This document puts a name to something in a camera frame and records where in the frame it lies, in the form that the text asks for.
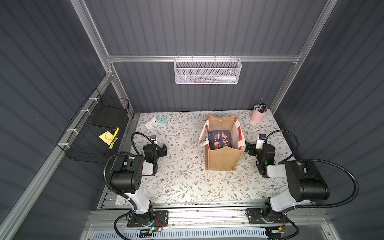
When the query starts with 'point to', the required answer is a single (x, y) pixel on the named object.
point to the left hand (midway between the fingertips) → (158, 144)
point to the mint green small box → (161, 119)
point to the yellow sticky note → (107, 137)
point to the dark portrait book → (219, 139)
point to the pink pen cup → (258, 112)
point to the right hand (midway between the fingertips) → (256, 142)
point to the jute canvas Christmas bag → (224, 158)
